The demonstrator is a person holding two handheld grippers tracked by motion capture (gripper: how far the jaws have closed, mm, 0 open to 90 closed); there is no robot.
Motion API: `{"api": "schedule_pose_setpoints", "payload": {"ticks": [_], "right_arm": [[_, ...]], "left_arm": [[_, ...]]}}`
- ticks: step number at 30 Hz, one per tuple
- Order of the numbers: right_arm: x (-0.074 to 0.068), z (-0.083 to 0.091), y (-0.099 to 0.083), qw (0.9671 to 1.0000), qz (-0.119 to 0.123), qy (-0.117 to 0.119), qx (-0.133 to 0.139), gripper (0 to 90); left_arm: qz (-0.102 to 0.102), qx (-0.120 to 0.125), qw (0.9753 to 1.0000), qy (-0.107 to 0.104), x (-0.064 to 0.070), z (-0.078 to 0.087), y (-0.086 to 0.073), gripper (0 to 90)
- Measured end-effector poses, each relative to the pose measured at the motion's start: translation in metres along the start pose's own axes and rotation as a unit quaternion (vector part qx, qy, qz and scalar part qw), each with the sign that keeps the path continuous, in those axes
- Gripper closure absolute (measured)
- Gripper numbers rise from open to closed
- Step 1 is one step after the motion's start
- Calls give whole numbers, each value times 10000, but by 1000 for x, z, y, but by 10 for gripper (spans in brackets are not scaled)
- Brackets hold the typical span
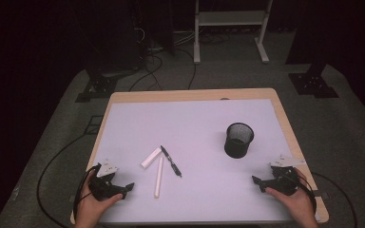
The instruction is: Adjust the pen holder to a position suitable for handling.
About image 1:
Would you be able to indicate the person's right hand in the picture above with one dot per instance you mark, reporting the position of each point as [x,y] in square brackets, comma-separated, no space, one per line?
[301,205]

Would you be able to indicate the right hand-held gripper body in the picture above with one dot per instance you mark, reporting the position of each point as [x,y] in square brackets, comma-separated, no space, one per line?
[283,182]

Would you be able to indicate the black mesh pen holder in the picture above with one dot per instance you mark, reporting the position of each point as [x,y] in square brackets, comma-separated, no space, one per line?
[237,152]

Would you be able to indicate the white metal table frame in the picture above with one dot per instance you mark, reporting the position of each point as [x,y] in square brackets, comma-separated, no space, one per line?
[231,18]

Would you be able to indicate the white paper table sheet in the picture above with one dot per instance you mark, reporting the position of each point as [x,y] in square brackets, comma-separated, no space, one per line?
[187,126]

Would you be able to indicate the thin white pen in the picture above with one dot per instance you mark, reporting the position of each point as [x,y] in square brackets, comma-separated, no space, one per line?
[158,177]

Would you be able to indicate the person's left hand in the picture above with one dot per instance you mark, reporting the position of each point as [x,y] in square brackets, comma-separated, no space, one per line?
[90,210]

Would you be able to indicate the black pen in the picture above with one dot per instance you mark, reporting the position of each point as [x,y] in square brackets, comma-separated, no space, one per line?
[171,161]

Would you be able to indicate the black stand base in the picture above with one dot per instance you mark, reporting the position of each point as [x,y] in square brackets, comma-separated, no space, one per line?
[98,87]
[312,85]

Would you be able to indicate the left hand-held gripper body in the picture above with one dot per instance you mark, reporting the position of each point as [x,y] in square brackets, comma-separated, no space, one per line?
[103,186]

